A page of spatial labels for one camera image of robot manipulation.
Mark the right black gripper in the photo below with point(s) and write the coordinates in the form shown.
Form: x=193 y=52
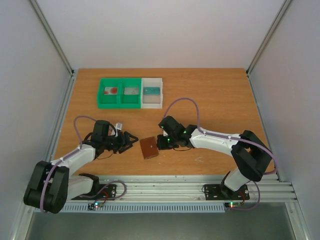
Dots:
x=163 y=142

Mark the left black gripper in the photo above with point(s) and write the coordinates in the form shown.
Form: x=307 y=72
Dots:
x=123 y=142

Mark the brown leather card holder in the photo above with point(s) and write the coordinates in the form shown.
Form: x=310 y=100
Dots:
x=149 y=147

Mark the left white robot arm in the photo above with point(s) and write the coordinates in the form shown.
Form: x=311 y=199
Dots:
x=53 y=183

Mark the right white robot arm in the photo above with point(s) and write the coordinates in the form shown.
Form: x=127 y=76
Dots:
x=250 y=155

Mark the red dotted card in bin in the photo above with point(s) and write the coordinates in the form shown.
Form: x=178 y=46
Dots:
x=110 y=90

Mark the teal card in bin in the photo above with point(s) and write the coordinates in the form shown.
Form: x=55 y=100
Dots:
x=151 y=90

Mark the green two-compartment bin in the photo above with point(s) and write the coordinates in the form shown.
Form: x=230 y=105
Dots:
x=119 y=101

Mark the white translucent bin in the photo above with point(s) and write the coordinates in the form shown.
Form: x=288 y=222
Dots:
x=151 y=96

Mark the left green circuit board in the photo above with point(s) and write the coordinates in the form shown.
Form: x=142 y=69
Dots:
x=94 y=206

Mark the green circuit board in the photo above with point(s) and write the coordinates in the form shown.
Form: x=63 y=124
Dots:
x=94 y=206
x=232 y=205

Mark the right green circuit board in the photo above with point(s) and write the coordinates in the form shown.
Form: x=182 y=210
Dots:
x=232 y=205

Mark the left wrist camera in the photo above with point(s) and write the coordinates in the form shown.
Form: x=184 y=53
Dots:
x=118 y=128

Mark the aluminium rail frame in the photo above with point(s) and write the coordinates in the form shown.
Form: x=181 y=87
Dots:
x=189 y=188

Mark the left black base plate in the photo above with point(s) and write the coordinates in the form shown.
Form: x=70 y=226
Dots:
x=108 y=192

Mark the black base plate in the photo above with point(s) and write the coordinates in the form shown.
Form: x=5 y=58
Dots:
x=108 y=192
x=214 y=192

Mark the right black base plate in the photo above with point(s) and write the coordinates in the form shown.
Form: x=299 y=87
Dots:
x=214 y=192

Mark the grey slotted cable duct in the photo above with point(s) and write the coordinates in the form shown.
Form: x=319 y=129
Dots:
x=138 y=207

